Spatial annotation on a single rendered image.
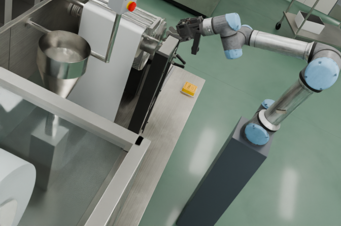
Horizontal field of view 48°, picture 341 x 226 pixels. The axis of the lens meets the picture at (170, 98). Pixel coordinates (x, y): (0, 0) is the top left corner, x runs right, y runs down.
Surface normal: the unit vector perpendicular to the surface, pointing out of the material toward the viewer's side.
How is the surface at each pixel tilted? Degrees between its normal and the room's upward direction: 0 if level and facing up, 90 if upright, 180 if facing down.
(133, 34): 90
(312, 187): 0
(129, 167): 0
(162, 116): 0
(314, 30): 90
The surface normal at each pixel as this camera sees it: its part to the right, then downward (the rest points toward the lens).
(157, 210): 0.31, -0.70
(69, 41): -0.09, 0.65
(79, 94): -0.32, 0.56
